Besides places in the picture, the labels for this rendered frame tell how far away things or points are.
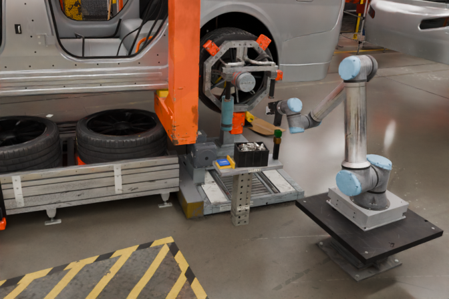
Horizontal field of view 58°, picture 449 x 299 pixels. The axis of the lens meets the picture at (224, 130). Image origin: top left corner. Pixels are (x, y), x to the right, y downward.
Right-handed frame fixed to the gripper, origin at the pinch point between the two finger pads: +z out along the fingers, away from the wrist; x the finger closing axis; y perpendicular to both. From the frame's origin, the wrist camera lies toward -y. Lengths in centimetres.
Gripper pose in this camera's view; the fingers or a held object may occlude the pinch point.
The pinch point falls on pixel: (267, 114)
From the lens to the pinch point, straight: 283.9
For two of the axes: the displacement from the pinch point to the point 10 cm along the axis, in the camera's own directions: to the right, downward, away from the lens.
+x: -9.1, 1.1, -4.0
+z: -3.9, 0.7, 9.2
